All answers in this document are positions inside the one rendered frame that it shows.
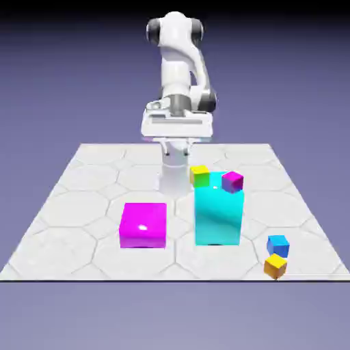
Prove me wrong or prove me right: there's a large cyan box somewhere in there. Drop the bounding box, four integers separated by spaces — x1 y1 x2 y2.
194 171 245 247

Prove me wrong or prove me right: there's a large magenta box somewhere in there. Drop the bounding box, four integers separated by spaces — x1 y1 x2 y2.
118 202 168 250

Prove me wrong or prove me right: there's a small orange cube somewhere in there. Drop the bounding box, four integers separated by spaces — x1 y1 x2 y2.
263 253 288 280

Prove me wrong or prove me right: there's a small magenta cube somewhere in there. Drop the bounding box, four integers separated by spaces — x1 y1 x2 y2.
221 171 245 194

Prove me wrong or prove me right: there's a small yellow cube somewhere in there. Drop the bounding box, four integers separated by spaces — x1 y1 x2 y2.
189 165 211 189

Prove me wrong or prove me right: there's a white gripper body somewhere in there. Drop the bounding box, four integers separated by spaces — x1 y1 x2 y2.
140 108 215 144

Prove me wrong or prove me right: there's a small blue cube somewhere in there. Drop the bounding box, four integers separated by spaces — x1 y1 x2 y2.
267 234 291 258

